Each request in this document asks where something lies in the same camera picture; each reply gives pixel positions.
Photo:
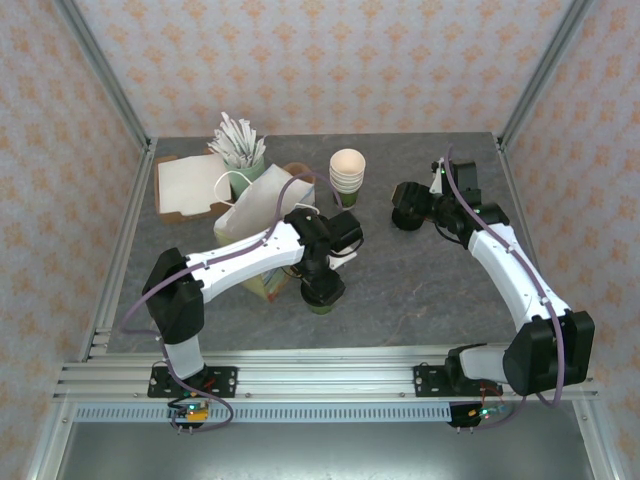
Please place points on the small electronics board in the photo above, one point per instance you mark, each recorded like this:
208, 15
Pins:
482, 414
190, 412

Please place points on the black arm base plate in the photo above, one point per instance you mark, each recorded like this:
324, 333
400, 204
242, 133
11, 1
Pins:
430, 380
220, 382

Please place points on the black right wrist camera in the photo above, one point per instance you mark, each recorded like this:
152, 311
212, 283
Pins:
462, 175

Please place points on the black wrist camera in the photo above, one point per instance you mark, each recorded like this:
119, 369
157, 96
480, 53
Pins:
462, 175
345, 230

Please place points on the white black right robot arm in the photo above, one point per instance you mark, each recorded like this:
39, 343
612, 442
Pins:
510, 270

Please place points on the stack of black plastic lids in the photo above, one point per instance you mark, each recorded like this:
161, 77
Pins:
407, 227

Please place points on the grey metal panel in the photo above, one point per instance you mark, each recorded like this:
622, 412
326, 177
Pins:
320, 452

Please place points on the brown pulp cup carrier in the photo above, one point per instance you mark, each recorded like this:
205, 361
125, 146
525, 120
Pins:
300, 167

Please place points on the aluminium frame post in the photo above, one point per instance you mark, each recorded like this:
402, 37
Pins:
545, 70
595, 445
50, 445
105, 70

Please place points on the mint green straw holder cup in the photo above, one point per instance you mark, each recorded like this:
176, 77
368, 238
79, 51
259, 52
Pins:
247, 175

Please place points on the brown cardboard napkin box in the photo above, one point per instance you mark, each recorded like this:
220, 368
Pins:
172, 219

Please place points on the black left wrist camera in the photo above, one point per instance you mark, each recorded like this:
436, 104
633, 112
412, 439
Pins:
345, 230

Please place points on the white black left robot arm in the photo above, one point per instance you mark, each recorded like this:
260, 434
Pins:
240, 255

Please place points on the green floral paper bag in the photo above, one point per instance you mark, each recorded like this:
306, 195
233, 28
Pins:
255, 210

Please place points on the paper wrapped straw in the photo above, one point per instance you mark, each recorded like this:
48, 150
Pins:
249, 147
227, 130
243, 132
230, 145
260, 150
220, 148

